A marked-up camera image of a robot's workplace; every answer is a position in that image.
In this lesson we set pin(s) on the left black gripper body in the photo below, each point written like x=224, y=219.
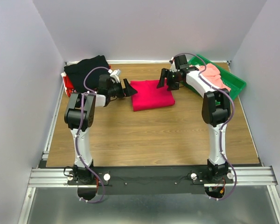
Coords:
x=116, y=89

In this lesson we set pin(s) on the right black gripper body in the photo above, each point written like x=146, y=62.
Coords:
x=175, y=81

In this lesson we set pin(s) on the magenta t shirt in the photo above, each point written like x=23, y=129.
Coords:
x=149, y=96

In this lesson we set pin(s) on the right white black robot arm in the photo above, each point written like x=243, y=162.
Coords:
x=217, y=108

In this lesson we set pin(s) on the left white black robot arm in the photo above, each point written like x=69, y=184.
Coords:
x=79, y=117

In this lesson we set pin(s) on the black folded t shirt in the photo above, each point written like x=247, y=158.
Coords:
x=78, y=72

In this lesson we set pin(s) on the salmon pink t shirt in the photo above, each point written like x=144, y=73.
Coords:
x=213, y=75

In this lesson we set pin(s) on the green plastic bin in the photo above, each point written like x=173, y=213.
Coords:
x=233, y=82

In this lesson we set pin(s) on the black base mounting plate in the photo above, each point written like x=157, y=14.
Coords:
x=149, y=180

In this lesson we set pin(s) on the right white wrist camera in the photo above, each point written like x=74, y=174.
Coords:
x=173, y=67

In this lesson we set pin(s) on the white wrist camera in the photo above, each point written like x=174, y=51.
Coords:
x=173, y=67
x=114, y=74

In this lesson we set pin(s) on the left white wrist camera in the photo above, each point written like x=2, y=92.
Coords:
x=114, y=74

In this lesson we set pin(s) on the aluminium frame rail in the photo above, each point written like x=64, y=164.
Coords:
x=55, y=177

